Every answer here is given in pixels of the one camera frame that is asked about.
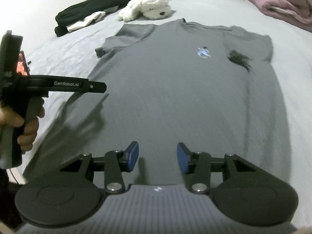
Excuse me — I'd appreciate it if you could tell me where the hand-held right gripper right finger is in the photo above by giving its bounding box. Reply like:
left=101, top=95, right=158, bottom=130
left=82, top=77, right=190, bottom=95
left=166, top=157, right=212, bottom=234
left=177, top=142, right=256, bottom=195

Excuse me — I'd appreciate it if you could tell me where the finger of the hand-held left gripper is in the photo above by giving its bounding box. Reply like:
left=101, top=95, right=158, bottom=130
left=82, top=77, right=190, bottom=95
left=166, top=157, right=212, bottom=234
left=15, top=75, right=107, bottom=94

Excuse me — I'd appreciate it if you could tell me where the bed with grey sheet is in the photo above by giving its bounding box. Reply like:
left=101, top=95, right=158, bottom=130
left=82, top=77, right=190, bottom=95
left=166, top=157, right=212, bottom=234
left=5, top=0, right=312, bottom=200

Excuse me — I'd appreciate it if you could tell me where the black fleece garment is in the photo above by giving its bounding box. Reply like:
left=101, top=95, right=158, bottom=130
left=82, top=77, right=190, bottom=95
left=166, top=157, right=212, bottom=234
left=54, top=0, right=142, bottom=37

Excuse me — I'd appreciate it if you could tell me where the pink folded quilt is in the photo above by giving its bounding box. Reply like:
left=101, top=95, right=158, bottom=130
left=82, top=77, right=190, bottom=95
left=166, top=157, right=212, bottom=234
left=243, top=0, right=312, bottom=32

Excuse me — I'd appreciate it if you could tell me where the white cloth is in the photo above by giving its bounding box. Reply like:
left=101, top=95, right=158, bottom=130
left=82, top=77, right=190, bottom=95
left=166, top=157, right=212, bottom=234
left=67, top=11, right=106, bottom=32

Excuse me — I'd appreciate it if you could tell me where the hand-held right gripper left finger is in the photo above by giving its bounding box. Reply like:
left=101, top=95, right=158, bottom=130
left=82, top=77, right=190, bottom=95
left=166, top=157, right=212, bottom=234
left=60, top=141, right=140, bottom=194

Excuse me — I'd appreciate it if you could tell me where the grey t-shirt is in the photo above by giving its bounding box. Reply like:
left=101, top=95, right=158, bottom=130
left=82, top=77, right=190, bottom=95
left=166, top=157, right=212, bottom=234
left=23, top=18, right=293, bottom=193

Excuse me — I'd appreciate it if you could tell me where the white plush dog toy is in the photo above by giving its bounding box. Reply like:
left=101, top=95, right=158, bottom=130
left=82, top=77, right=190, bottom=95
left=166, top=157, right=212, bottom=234
left=118, top=0, right=176, bottom=22

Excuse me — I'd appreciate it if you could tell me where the person's left hand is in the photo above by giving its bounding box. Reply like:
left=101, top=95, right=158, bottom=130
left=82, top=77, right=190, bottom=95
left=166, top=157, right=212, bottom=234
left=0, top=107, right=46, bottom=154

